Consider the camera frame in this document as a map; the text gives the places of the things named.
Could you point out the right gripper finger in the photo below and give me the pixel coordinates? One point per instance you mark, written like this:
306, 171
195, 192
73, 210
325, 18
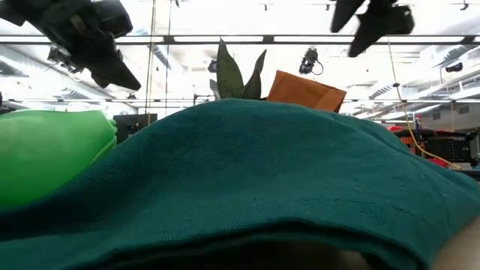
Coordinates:
345, 13
369, 35

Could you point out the green bell pepper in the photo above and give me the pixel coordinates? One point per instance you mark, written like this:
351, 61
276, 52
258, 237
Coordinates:
45, 153

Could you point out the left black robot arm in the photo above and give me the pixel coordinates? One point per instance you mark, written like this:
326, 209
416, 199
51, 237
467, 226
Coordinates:
11, 9

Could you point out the black monitor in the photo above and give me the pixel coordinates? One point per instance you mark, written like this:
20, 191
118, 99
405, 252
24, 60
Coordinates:
129, 125

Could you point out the orange brown box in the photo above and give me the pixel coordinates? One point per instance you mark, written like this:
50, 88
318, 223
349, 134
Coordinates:
305, 92

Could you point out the red object on shelf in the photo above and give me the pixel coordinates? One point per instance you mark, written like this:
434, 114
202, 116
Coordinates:
393, 128

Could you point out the snake plant green leaves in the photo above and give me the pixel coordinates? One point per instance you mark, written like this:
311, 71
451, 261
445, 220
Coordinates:
229, 75

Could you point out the black storage crate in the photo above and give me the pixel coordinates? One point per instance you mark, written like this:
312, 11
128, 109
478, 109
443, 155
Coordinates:
452, 148

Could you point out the dark green knitted cloth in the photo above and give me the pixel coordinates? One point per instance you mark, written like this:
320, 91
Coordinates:
240, 180

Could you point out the black camera on shelf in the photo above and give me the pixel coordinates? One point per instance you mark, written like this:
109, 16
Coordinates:
454, 67

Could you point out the small black ceiling camera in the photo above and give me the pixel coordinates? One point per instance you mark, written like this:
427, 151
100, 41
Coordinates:
212, 66

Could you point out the black overhead frame bar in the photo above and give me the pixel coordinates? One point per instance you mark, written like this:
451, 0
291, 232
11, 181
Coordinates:
240, 39

